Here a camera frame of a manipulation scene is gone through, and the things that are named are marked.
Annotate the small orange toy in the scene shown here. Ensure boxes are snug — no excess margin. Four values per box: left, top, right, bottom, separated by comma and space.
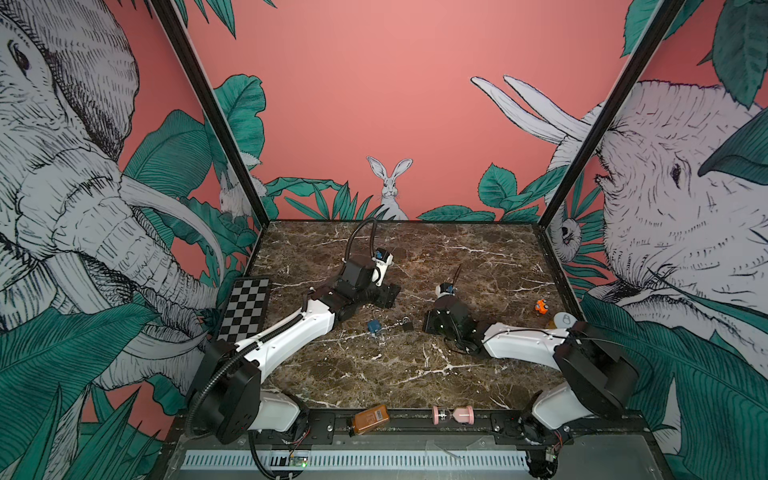
535, 300, 549, 315

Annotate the orange box device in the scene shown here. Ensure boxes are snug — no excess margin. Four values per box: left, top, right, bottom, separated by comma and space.
350, 404, 390, 436

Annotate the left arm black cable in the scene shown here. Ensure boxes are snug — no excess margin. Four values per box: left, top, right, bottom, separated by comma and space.
343, 217, 380, 265

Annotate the pink hourglass timer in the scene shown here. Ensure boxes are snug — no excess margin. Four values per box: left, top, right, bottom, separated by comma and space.
432, 405, 475, 425

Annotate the yellow white can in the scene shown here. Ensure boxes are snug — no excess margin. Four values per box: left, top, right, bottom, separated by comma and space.
546, 312, 579, 329

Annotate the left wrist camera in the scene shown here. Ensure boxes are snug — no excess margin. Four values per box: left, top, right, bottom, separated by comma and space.
372, 248, 394, 287

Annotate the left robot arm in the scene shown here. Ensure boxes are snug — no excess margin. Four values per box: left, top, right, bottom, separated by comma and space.
184, 249, 400, 444

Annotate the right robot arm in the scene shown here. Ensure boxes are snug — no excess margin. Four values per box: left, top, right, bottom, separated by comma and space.
423, 291, 640, 442

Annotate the checkerboard calibration board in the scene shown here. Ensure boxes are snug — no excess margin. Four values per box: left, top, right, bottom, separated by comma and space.
217, 276, 271, 343

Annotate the left blue padlock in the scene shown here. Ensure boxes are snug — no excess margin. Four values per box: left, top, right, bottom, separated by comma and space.
367, 319, 383, 337

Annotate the black base frame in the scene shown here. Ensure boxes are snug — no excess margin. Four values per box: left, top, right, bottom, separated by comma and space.
193, 397, 658, 451

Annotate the white perforated rail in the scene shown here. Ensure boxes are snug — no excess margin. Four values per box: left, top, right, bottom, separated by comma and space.
181, 450, 529, 472

